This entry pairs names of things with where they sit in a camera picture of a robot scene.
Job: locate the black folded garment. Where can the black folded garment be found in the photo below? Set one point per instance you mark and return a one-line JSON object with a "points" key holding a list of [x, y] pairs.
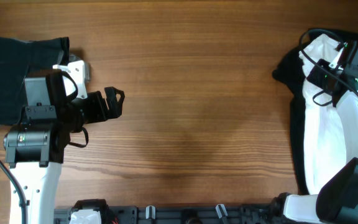
{"points": [[18, 58]]}

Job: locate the black garment on right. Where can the black garment on right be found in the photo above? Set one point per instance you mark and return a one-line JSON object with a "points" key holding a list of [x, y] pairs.
{"points": [[289, 72]]}

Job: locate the white t-shirt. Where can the white t-shirt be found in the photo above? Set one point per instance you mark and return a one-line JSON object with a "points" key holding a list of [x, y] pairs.
{"points": [[324, 143]]}

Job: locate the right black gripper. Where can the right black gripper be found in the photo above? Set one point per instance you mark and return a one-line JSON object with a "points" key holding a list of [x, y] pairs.
{"points": [[315, 76]]}

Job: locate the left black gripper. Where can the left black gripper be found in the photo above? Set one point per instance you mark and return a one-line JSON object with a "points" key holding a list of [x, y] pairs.
{"points": [[114, 106]]}

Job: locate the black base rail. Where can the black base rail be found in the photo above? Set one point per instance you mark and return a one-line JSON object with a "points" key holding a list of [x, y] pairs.
{"points": [[97, 211]]}

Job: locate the grey folded garment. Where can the grey folded garment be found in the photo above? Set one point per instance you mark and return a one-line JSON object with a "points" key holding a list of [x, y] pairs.
{"points": [[74, 58]]}

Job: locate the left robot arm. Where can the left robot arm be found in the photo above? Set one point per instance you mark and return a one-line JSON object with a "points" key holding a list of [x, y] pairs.
{"points": [[35, 145]]}

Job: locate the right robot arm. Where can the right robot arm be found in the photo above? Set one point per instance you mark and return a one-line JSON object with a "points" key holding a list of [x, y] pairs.
{"points": [[337, 201]]}

